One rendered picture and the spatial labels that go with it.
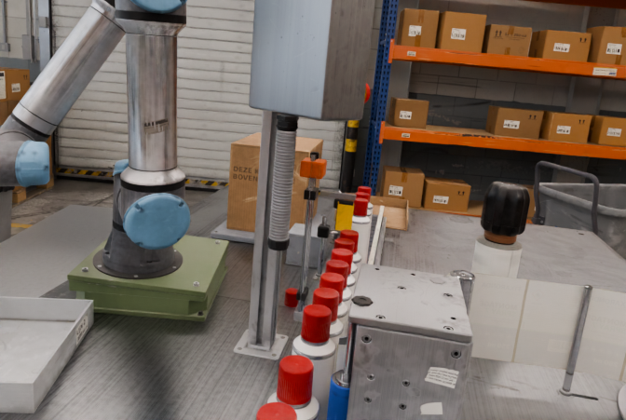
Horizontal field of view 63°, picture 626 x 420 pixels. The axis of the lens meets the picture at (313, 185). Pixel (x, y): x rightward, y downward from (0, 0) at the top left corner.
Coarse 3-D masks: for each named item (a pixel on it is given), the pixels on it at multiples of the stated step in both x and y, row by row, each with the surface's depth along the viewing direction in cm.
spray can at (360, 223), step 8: (360, 200) 112; (360, 208) 112; (360, 216) 112; (352, 224) 112; (360, 224) 112; (368, 224) 113; (360, 232) 112; (368, 232) 114; (360, 240) 113; (360, 248) 113
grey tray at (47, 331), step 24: (0, 312) 99; (24, 312) 99; (48, 312) 100; (72, 312) 100; (0, 336) 93; (24, 336) 94; (48, 336) 95; (72, 336) 89; (0, 360) 86; (24, 360) 87; (48, 360) 80; (0, 384) 74; (24, 384) 74; (48, 384) 80; (0, 408) 74; (24, 408) 75
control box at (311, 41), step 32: (256, 0) 80; (288, 0) 75; (320, 0) 70; (352, 0) 72; (256, 32) 81; (288, 32) 76; (320, 32) 71; (352, 32) 73; (256, 64) 81; (288, 64) 76; (320, 64) 71; (352, 64) 75; (256, 96) 82; (288, 96) 77; (320, 96) 72; (352, 96) 76
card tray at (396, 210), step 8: (352, 200) 212; (376, 200) 210; (384, 200) 210; (392, 200) 209; (400, 200) 209; (376, 208) 206; (384, 208) 207; (392, 208) 208; (400, 208) 209; (384, 216) 195; (392, 216) 196; (400, 216) 197; (392, 224) 185; (400, 224) 186
